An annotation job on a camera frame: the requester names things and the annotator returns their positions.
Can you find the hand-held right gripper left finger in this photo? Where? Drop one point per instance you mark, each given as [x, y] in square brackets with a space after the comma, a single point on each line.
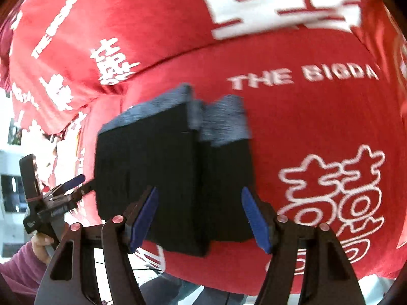
[143, 225]

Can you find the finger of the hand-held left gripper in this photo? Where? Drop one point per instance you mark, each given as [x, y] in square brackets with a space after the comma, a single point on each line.
[74, 181]
[81, 193]

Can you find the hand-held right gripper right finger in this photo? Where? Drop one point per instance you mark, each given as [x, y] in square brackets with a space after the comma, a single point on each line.
[256, 220]

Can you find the black pants with grey waistband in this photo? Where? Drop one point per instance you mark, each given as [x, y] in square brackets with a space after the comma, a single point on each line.
[159, 165]

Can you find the person's left forearm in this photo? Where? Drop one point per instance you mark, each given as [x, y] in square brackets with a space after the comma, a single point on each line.
[19, 270]

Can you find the person's left hand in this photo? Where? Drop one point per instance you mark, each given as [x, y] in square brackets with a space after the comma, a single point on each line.
[39, 244]

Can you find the red printed blanket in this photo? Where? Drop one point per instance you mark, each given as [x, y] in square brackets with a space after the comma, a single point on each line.
[318, 117]

